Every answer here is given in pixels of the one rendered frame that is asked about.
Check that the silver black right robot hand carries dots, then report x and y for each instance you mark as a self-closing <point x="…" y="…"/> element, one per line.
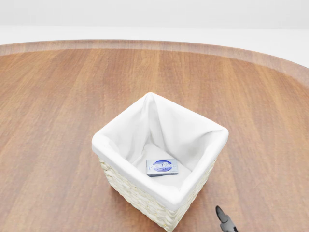
<point x="224" y="219"/>

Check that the grey blue cream cheese box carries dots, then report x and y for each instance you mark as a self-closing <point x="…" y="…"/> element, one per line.
<point x="162" y="167"/>

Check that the white lined wicker basket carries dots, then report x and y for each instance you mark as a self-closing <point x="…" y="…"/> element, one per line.
<point x="159" y="135"/>

